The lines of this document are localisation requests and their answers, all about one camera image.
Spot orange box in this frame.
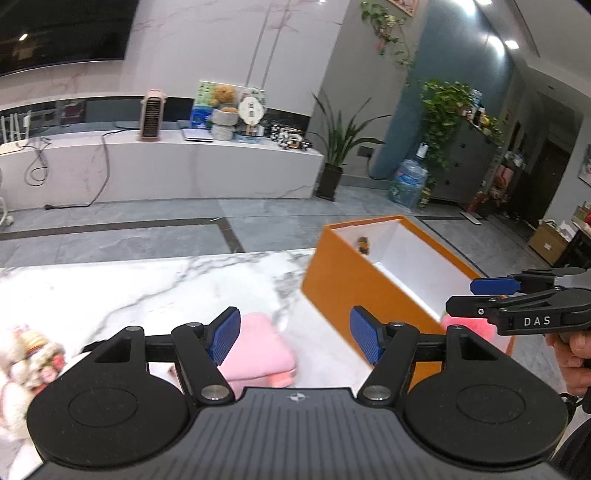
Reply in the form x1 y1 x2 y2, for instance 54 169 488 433
301 215 518 370

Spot white chair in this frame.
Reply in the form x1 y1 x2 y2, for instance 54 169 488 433
0 171 12 232

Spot white router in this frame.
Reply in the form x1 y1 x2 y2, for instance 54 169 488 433
0 111 34 155

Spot round white fan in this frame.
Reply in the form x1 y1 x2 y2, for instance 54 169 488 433
238 95 269 137

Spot leafy green plant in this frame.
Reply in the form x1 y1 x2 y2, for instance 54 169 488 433
406 78 476 208

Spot black and white patterned toys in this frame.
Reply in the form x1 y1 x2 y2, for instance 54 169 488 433
270 124 312 151

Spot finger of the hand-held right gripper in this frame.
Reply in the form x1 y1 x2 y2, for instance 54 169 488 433
445 294 504 320
470 268 561 296

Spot crochet bunny with bouquet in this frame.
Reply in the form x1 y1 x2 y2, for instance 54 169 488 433
0 323 65 437

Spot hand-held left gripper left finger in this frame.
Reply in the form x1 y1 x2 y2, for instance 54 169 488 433
84 306 242 403

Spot black looped cable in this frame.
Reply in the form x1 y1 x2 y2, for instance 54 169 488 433
25 136 52 186

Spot brown teddy bear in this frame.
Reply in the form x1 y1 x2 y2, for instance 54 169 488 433
211 85 237 114

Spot long-leaf potted plant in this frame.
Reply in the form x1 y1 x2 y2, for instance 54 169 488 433
311 92 393 201

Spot blue picture box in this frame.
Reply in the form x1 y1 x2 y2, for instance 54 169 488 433
191 80 219 131

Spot pink heater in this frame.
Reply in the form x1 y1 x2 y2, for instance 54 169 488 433
139 89 167 141

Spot black power cable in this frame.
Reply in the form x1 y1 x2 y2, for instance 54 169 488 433
44 130 141 212

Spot pink fluffy peach plush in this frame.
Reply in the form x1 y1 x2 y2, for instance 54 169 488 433
441 309 498 337

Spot white marble console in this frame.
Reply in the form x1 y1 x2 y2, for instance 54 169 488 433
0 129 325 210

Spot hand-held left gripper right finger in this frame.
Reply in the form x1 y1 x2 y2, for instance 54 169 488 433
349 306 509 403

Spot television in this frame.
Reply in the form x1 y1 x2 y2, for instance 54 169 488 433
0 0 139 77

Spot hanging vine plant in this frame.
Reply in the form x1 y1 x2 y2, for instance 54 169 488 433
360 0 419 70

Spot person's right hand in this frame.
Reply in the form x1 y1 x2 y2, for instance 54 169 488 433
546 330 591 398

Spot pink folded cloth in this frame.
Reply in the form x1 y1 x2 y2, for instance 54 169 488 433
217 313 298 389

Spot blue water bottle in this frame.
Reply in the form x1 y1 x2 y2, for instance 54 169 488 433
392 158 428 208

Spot cardboard box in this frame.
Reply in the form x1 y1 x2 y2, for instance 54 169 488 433
529 220 571 266

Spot grey cabinet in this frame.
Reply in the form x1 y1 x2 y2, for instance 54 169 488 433
434 117 504 204

